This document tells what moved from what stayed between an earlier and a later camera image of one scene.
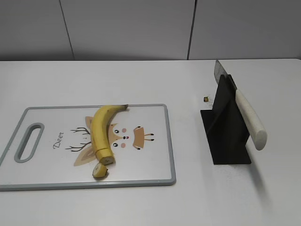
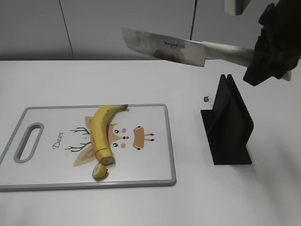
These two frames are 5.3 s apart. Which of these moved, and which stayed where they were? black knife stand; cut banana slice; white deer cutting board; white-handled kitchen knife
Moved: white-handled kitchen knife
Stayed: black knife stand; cut banana slice; white deer cutting board
